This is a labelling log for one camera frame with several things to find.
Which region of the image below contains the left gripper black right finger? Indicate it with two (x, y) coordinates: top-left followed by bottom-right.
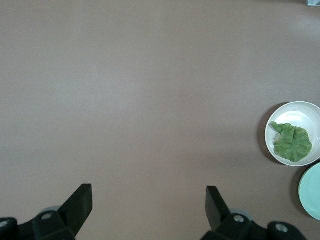
(199, 185), (307, 240)

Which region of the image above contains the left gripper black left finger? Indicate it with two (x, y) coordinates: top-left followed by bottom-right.
(0, 183), (94, 240)

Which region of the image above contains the green lettuce leaf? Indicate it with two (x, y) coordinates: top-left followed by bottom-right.
(269, 120), (314, 163)

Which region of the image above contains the light green plate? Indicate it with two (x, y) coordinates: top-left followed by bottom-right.
(298, 162), (320, 221)

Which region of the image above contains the pale pink plate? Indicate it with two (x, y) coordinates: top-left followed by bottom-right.
(264, 100), (320, 167)

